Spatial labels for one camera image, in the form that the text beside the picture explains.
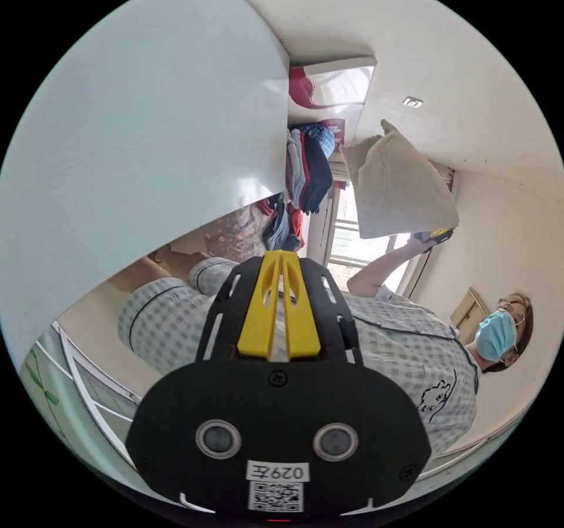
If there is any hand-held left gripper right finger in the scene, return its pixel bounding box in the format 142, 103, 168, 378
281, 250, 321, 360

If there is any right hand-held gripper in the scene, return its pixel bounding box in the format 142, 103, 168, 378
416, 227, 455, 248

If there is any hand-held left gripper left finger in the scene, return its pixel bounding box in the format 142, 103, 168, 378
237, 250, 283, 358

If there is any beige sweater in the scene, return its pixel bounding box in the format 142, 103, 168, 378
340, 119, 461, 240

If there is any person's right forearm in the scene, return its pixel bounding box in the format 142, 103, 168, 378
346, 239, 422, 301

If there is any person's right hand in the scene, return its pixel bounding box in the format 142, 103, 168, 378
407, 231, 436, 254

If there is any beige door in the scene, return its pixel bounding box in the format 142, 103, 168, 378
449, 286, 491, 331

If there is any bed with printed sheet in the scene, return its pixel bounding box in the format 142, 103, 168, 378
202, 205, 267, 258

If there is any window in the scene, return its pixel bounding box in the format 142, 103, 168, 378
308, 174, 426, 298

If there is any heap of loose clothes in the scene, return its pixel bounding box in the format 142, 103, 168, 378
257, 197, 306, 252

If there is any person's body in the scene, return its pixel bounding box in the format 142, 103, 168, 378
110, 245, 535, 455

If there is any pile of clothes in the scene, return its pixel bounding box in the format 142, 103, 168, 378
285, 124, 335, 215

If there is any white framed glass door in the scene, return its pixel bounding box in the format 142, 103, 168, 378
19, 320, 144, 469

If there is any white cupboard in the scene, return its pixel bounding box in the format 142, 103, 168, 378
0, 0, 291, 368

